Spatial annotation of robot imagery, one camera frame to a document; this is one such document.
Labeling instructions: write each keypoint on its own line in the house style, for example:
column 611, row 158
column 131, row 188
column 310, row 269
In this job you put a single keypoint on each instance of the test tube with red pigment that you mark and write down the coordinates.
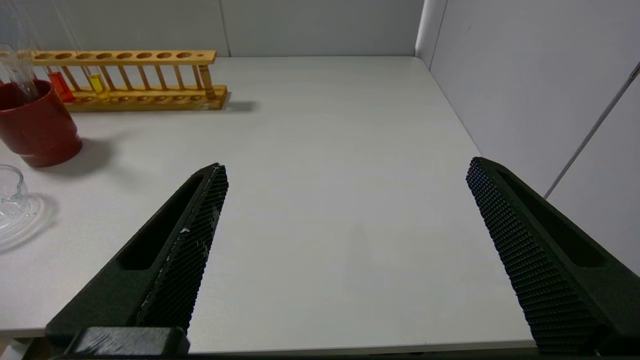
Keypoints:
column 61, row 87

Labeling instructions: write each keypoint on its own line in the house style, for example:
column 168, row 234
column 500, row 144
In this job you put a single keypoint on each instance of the dark red plastic cup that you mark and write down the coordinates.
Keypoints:
column 40, row 130

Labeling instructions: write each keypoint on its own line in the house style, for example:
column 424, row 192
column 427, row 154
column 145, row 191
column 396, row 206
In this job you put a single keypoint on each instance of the empty glass test tube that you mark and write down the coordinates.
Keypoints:
column 7, row 65
column 26, row 80

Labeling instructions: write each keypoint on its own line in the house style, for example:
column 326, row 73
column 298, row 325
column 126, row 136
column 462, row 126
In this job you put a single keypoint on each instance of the wooden test tube rack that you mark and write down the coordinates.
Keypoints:
column 210, row 57

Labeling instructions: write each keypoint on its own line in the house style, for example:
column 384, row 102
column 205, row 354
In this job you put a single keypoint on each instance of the test tube with yellow pigment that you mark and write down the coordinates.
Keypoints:
column 98, row 86

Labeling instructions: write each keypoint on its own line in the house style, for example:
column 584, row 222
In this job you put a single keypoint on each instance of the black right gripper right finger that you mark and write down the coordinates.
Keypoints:
column 550, row 260

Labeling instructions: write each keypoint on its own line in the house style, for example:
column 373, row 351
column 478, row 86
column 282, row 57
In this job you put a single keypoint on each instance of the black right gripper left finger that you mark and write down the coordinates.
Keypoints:
column 165, row 270

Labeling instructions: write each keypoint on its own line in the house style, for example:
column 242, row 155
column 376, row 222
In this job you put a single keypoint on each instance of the clear glass beaker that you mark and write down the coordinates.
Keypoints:
column 10, row 200

